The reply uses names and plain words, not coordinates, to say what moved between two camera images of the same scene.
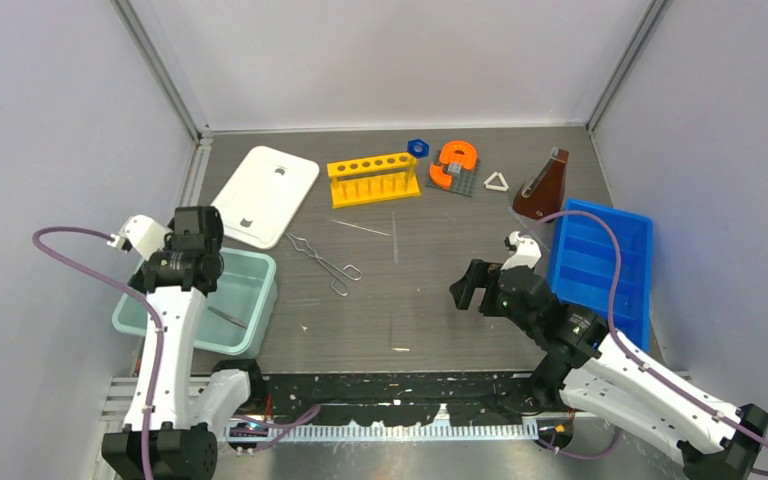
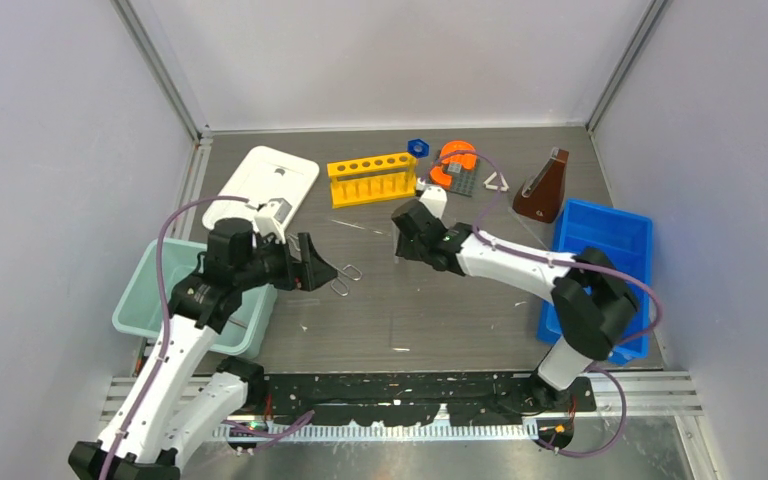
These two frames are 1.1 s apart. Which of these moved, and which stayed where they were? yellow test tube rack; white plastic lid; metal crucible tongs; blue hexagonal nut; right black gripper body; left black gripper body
Moved: right black gripper body; left black gripper body
Stayed: blue hexagonal nut; yellow test tube rack; white plastic lid; metal crucible tongs
